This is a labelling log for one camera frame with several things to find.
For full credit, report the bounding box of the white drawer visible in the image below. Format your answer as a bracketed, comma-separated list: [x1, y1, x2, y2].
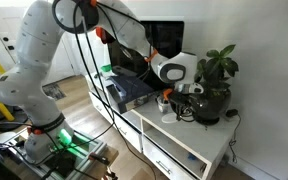
[88, 91, 115, 125]
[112, 111, 143, 154]
[142, 135, 198, 180]

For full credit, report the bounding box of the clear plastic bowl with label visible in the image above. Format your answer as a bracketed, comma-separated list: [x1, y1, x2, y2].
[156, 94, 172, 115]

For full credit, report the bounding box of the blue cardboard box lid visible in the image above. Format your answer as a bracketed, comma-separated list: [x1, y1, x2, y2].
[109, 74, 155, 98]

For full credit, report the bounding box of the white door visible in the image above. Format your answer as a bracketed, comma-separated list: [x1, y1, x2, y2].
[0, 11, 27, 84]

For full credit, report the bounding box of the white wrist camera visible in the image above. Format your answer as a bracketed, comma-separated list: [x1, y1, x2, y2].
[177, 82, 205, 96]

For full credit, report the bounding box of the white TV stand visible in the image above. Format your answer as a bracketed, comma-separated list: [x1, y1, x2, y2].
[83, 71, 242, 180]

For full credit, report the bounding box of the glossy black plant pot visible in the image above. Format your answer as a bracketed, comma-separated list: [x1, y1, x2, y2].
[168, 87, 233, 127]

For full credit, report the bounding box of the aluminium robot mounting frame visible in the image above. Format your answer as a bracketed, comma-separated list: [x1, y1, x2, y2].
[0, 128, 110, 180]

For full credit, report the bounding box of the small blue item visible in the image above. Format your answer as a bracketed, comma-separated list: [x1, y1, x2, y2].
[187, 153, 199, 162]

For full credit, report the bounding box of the clear round plastic lid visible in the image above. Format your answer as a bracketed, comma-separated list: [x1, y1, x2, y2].
[161, 112, 179, 124]

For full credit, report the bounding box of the patterned door mat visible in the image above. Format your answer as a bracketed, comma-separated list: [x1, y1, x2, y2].
[42, 83, 67, 102]

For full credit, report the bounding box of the black power adapter with cable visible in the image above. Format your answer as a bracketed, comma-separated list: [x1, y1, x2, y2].
[225, 108, 243, 164]

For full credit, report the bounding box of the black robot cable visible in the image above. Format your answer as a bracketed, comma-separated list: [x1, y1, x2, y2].
[72, 0, 158, 180]

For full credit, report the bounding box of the black flat screen TV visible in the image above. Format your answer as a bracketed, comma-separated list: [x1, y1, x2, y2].
[106, 20, 186, 93]

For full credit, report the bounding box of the yellow metal stand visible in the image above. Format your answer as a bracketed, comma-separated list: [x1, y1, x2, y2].
[0, 45, 16, 123]

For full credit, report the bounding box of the green leafy plant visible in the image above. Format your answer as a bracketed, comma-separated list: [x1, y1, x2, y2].
[194, 43, 240, 93]

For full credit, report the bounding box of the green plastic box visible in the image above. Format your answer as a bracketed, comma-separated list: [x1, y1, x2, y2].
[99, 63, 113, 74]

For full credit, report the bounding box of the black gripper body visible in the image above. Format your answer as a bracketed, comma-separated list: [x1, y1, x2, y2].
[168, 91, 193, 112]

